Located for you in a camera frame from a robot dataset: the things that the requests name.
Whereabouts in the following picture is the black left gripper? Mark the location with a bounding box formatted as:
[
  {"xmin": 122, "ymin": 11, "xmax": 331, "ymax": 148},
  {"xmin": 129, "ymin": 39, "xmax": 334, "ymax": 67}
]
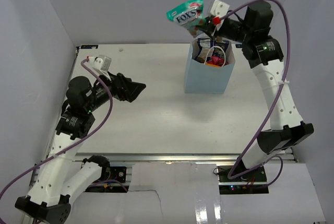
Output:
[{"xmin": 86, "ymin": 68, "xmax": 146, "ymax": 112}]

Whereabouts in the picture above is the dark blue chips bag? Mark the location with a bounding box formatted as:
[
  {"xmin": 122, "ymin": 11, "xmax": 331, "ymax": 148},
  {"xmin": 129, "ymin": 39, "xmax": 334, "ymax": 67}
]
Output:
[{"xmin": 192, "ymin": 38, "xmax": 230, "ymax": 65}]

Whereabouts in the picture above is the green Fox's candy bag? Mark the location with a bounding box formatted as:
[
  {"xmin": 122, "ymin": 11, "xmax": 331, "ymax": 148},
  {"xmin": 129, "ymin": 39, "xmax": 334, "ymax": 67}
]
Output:
[{"xmin": 166, "ymin": 0, "xmax": 206, "ymax": 38}]

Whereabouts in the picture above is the pink Himalaya candy packet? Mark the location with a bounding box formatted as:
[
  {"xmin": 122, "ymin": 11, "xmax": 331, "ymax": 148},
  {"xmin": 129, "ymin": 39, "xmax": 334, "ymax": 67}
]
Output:
[{"xmin": 207, "ymin": 56, "xmax": 225, "ymax": 66}]

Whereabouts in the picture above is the orange Kettle chips bag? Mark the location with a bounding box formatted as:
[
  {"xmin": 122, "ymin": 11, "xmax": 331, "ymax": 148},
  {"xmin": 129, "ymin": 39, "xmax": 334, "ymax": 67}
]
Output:
[{"xmin": 205, "ymin": 63, "xmax": 221, "ymax": 68}]

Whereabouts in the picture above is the light blue paper bag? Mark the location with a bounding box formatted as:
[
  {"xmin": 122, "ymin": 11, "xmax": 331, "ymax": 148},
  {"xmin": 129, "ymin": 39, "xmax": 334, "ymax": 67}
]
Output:
[{"xmin": 184, "ymin": 40, "xmax": 235, "ymax": 94}]

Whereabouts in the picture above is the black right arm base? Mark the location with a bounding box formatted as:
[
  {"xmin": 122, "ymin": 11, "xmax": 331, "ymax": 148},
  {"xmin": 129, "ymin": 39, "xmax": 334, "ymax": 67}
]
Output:
[{"xmin": 213, "ymin": 166, "xmax": 269, "ymax": 195}]

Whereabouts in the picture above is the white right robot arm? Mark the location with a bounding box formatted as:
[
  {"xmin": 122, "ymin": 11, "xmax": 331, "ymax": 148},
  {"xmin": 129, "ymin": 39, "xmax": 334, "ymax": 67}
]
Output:
[{"xmin": 199, "ymin": 0, "xmax": 314, "ymax": 182}]

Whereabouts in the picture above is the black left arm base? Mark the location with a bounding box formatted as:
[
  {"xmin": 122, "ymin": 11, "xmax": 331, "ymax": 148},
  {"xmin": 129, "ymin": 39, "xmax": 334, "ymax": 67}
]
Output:
[{"xmin": 81, "ymin": 155, "xmax": 129, "ymax": 193}]

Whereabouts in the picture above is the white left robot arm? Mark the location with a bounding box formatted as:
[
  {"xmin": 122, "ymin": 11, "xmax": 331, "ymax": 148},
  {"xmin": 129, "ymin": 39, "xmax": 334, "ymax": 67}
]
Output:
[{"xmin": 15, "ymin": 73, "xmax": 146, "ymax": 223}]

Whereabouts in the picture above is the black XDOF label plate left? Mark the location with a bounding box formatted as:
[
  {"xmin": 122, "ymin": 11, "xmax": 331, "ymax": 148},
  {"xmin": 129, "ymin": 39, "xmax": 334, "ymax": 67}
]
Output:
[{"xmin": 80, "ymin": 44, "xmax": 99, "ymax": 49}]

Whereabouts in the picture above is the white cardboard front sheet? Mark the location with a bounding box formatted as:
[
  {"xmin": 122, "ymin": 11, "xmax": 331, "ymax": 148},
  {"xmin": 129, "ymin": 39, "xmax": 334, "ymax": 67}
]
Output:
[{"xmin": 22, "ymin": 161, "xmax": 327, "ymax": 224}]

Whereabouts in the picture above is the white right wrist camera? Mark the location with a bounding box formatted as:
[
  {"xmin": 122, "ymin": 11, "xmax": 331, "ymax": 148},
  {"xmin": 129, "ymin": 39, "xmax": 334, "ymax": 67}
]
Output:
[{"xmin": 208, "ymin": 0, "xmax": 230, "ymax": 31}]

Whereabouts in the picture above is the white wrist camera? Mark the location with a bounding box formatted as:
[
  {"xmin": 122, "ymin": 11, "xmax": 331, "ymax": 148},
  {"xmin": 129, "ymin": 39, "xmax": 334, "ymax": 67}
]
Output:
[
  {"xmin": 87, "ymin": 55, "xmax": 112, "ymax": 79},
  {"xmin": 208, "ymin": 0, "xmax": 230, "ymax": 31}
]

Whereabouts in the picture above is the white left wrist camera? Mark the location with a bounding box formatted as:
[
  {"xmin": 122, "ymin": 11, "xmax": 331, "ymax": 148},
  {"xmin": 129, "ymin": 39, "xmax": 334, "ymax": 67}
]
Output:
[{"xmin": 87, "ymin": 55, "xmax": 112, "ymax": 79}]

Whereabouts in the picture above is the aluminium table edge rail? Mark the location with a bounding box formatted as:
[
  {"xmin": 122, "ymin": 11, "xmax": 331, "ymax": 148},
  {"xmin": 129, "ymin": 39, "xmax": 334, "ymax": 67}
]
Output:
[{"xmin": 72, "ymin": 152, "xmax": 238, "ymax": 163}]

